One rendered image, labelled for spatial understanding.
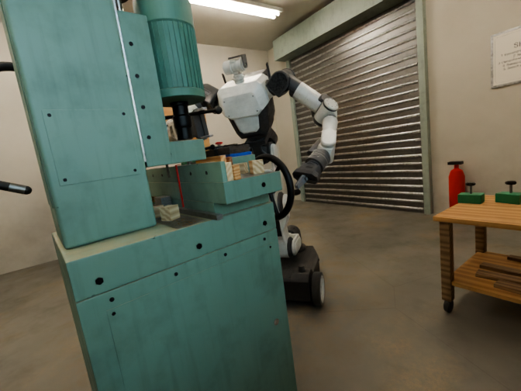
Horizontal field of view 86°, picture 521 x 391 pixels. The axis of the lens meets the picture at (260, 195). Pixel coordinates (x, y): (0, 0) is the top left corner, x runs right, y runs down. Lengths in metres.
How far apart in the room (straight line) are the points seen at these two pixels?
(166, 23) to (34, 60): 0.37
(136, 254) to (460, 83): 3.36
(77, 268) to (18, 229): 3.55
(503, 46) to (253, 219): 3.02
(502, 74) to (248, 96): 2.54
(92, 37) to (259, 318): 0.90
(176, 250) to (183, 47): 0.60
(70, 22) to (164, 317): 0.73
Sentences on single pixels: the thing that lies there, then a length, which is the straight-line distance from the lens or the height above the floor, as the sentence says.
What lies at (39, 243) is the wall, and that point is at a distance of 4.26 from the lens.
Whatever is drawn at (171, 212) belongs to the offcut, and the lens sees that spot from 0.87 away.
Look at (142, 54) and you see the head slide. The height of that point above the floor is 1.28.
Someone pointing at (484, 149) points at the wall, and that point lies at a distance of 3.52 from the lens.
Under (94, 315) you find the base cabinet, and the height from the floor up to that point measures 0.67.
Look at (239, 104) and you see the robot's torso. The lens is 1.53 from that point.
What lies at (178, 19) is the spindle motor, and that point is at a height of 1.38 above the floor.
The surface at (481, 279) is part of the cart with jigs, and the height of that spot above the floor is 0.18.
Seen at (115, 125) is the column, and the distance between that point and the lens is 0.82.
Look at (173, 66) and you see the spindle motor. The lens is 0.96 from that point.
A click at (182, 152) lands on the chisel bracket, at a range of 0.95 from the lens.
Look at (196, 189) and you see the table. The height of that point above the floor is 0.88.
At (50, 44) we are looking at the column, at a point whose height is 1.26.
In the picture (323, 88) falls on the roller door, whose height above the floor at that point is 1.74.
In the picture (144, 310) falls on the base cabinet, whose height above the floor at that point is 0.63.
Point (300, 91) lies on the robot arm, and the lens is 1.50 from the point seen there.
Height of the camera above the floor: 0.97
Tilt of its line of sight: 9 degrees down
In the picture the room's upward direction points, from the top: 8 degrees counter-clockwise
